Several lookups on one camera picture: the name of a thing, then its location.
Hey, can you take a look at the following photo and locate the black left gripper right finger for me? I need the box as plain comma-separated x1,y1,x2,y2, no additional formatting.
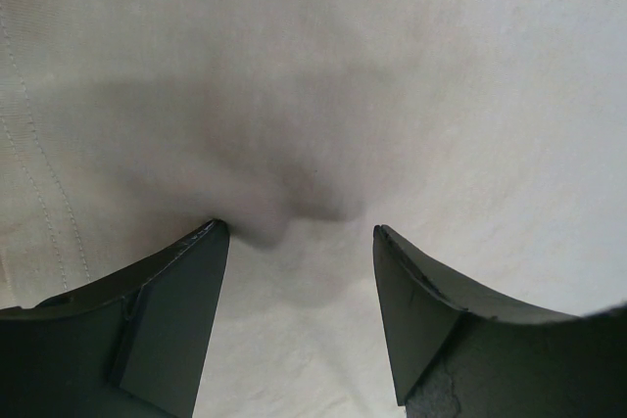
373,225,626,417

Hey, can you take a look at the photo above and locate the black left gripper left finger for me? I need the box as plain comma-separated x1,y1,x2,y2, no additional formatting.
1,220,229,417

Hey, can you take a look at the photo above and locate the beige t shirt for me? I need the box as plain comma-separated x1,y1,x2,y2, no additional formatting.
1,0,626,417

